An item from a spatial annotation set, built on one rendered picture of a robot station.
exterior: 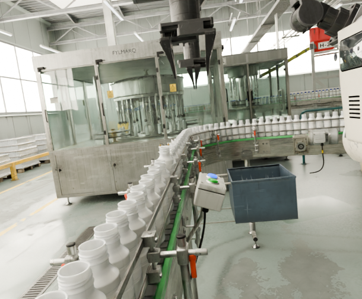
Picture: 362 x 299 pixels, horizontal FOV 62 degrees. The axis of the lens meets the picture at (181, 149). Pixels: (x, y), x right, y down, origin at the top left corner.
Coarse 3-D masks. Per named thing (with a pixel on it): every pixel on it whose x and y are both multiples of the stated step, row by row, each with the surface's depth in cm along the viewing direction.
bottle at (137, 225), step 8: (128, 200) 60; (120, 208) 57; (128, 208) 56; (136, 208) 58; (128, 216) 57; (136, 216) 58; (136, 224) 57; (144, 224) 58; (136, 232) 56; (144, 248) 58; (144, 256) 58; (144, 264) 58; (144, 272) 58
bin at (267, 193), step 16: (240, 176) 178; (256, 176) 178; (272, 176) 177; (288, 176) 146; (240, 192) 149; (256, 192) 148; (272, 192) 148; (288, 192) 147; (224, 208) 177; (240, 208) 150; (256, 208) 149; (272, 208) 149; (288, 208) 148
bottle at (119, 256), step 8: (104, 224) 48; (112, 224) 48; (96, 232) 45; (104, 232) 45; (112, 232) 45; (112, 240) 45; (112, 248) 45; (120, 248) 46; (112, 256) 45; (120, 256) 45; (128, 256) 47; (112, 264) 44; (120, 264) 45; (128, 264) 47; (120, 272) 45; (120, 280) 45; (128, 288) 46; (128, 296) 46
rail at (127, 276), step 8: (176, 168) 117; (168, 184) 90; (160, 200) 75; (152, 216) 64; (168, 216) 84; (152, 224) 62; (160, 240) 69; (136, 256) 48; (128, 272) 43; (128, 280) 42; (144, 280) 52; (120, 288) 39; (144, 288) 50; (120, 296) 38
